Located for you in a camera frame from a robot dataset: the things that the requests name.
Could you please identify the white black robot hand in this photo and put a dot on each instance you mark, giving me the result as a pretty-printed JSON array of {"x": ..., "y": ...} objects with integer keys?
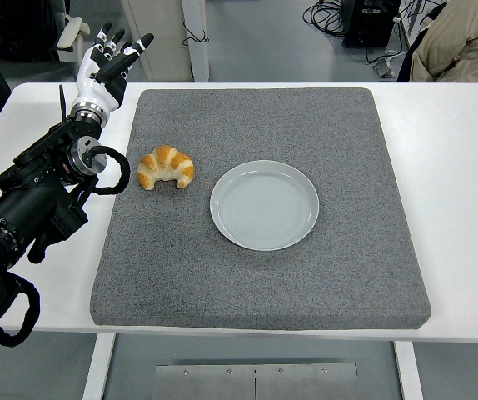
[{"x": 93, "y": 91}]

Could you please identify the golden croissant bread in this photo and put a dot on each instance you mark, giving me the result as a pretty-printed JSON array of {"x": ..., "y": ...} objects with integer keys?
[{"x": 165, "y": 160}]

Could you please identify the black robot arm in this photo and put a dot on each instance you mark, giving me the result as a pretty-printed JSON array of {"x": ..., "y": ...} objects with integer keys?
[{"x": 26, "y": 200}]

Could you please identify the pale grey round plate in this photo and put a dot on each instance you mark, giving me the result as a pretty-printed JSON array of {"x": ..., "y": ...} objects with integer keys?
[{"x": 264, "y": 206}]

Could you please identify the grey metal plate with screws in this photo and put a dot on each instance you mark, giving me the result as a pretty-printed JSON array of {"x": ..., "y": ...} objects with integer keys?
[{"x": 255, "y": 381}]

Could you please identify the white chair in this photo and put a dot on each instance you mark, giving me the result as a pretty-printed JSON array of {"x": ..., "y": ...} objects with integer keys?
[{"x": 71, "y": 31}]

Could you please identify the grey speckled mat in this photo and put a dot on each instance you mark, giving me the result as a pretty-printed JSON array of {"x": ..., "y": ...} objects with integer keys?
[{"x": 264, "y": 283}]

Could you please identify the white table leg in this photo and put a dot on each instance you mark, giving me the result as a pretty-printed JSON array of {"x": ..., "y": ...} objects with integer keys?
[
  {"x": 97, "y": 366},
  {"x": 409, "y": 371}
]

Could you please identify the black computer case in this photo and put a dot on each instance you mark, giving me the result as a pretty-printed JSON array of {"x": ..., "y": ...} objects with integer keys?
[{"x": 368, "y": 25}]

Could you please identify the grey power strip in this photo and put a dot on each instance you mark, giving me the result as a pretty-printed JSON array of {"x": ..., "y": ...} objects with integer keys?
[{"x": 384, "y": 68}]

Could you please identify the beige padded jacket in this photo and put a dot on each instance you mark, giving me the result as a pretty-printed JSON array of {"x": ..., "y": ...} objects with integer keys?
[{"x": 459, "y": 46}]

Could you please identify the white cabinet with post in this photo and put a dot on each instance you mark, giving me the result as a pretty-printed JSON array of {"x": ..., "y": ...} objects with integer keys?
[{"x": 195, "y": 41}]

